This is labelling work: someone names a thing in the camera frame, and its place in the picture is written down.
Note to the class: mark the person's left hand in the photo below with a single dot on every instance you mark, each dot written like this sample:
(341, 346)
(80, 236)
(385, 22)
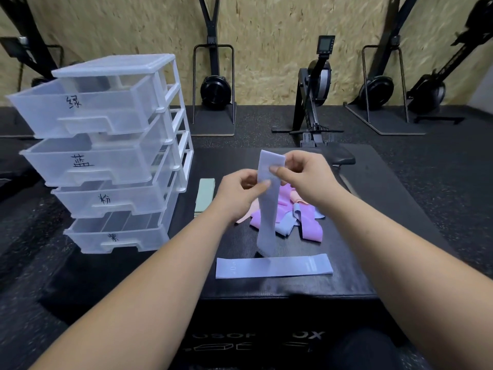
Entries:
(235, 196)

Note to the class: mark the person's right hand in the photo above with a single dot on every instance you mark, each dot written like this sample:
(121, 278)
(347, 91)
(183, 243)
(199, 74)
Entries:
(312, 179)

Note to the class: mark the person's left thumb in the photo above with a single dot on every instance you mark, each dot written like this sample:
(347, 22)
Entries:
(261, 187)

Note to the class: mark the person's right thumb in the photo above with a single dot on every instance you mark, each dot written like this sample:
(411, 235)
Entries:
(281, 172)

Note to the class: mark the lavender resistance band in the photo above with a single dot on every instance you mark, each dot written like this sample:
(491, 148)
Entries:
(292, 266)
(267, 215)

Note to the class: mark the person's left forearm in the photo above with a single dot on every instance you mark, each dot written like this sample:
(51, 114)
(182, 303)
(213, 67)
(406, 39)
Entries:
(146, 288)

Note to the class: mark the person's right forearm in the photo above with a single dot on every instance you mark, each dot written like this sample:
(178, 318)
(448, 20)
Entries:
(400, 273)

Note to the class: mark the pile of pastel resistance bands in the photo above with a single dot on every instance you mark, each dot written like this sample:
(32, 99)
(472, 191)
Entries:
(296, 223)

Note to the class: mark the green resistance band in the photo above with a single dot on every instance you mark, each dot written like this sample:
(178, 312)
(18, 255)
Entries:
(204, 196)

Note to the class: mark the black ski trainer machine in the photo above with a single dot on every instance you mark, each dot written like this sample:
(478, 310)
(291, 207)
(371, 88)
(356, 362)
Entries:
(27, 42)
(379, 88)
(215, 88)

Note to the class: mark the black foam plyo box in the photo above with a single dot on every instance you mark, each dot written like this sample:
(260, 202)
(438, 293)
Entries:
(231, 296)

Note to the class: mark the translucent plastic drawer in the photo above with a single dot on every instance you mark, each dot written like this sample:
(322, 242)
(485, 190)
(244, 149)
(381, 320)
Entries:
(115, 198)
(104, 159)
(96, 107)
(123, 235)

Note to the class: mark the black upright rowing machine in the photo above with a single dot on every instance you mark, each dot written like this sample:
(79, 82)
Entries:
(443, 80)

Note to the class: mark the person's leg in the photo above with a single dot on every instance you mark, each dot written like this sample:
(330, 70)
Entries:
(366, 350)

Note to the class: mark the white plastic drawer cabinet frame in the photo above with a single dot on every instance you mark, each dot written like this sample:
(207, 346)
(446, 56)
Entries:
(175, 123)

